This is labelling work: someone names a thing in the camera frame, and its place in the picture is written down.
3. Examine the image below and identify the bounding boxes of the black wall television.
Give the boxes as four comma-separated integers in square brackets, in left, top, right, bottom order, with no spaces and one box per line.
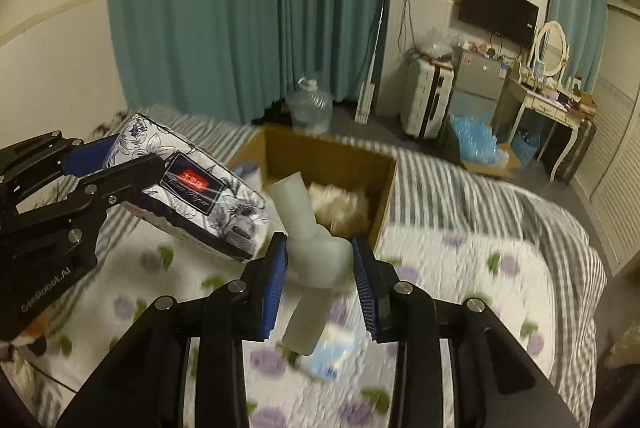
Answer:
[458,0,538,48]

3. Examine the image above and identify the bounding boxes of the teal curtain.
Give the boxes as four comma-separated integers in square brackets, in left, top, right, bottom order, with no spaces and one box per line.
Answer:
[107,0,385,124]
[548,0,608,92]

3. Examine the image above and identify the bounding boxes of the white sliding wardrobe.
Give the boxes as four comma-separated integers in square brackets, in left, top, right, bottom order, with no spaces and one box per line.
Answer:
[572,2,640,279]

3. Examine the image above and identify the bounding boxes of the teal curtain right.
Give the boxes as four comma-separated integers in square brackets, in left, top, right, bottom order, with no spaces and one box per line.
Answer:
[548,0,608,92]

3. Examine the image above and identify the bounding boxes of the floral tissue paper pack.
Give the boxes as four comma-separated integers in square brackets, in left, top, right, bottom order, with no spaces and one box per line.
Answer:
[104,113,268,261]

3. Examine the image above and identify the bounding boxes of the grey mini fridge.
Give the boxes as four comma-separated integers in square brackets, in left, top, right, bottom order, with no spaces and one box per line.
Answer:
[448,47,503,120]

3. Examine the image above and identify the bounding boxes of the brown cardboard box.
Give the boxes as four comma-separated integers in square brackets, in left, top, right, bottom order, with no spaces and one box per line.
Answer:
[227,125,397,248]

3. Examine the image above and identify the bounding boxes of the white suitcase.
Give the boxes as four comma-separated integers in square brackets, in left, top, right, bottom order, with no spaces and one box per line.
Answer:
[400,58,454,140]

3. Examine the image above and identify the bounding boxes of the small blue tissue packet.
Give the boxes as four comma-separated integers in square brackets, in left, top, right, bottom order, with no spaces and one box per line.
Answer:
[298,324,357,382]

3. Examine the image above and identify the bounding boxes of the beige fluffy item in box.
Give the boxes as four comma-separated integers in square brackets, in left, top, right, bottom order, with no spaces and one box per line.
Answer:
[307,183,371,238]

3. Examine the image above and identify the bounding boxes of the teal curtain left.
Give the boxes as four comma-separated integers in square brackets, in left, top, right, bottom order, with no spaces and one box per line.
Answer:
[107,0,385,124]

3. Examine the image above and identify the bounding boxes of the white floral quilt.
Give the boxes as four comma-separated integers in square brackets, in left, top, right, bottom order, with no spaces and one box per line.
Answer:
[4,221,555,427]

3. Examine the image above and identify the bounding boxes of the white oval vanity mirror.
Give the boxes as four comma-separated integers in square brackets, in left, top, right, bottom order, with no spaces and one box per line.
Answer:
[529,21,570,81]

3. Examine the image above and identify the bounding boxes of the grey checkered bedsheet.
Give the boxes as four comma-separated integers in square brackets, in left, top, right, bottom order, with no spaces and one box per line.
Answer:
[0,104,609,428]

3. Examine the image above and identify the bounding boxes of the white flat mop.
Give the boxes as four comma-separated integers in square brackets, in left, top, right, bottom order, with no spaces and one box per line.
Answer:
[354,0,386,125]

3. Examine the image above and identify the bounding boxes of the clear water jug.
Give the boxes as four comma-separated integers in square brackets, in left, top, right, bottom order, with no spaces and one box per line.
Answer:
[285,77,333,136]

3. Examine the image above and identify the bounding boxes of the white dressing table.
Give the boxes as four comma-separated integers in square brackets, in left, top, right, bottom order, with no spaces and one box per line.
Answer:
[490,79,597,184]

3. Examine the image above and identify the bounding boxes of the white plush toy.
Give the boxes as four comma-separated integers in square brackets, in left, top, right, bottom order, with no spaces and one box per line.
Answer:
[269,172,354,356]

